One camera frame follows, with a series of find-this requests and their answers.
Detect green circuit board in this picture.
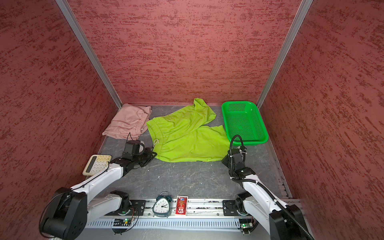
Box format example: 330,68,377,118
239,219,255,234
113,219,131,228

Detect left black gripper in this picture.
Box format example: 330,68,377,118
133,147,157,167

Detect beige calculator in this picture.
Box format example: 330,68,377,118
83,155,112,176

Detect lime green shorts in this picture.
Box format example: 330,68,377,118
147,98,230,163

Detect white perforated cable duct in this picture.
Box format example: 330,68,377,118
86,218,239,231

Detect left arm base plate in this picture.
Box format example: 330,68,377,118
116,200,147,216

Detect red playing card box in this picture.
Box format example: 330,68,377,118
175,196,188,216

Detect dark green alarm clock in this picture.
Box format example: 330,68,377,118
152,191,172,218

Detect green plastic basket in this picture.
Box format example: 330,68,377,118
222,101,269,146

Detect right green circuit board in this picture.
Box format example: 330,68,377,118
239,219,255,234

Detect aluminium mounting rail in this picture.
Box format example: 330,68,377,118
86,197,305,219

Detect right aluminium corner post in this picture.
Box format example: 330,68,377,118
256,0,313,110

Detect aluminium corner post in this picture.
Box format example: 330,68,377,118
56,0,123,109
256,0,313,110

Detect left aluminium corner post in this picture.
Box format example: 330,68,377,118
56,0,123,109

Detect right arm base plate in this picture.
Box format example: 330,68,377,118
223,200,248,216

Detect pink shorts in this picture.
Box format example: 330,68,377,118
102,104,152,140

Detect left green circuit board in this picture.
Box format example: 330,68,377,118
113,219,131,228

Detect right black corrugated cable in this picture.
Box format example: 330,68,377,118
229,134,316,240

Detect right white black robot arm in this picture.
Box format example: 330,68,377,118
222,147,314,240

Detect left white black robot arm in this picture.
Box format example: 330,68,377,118
39,140,157,240

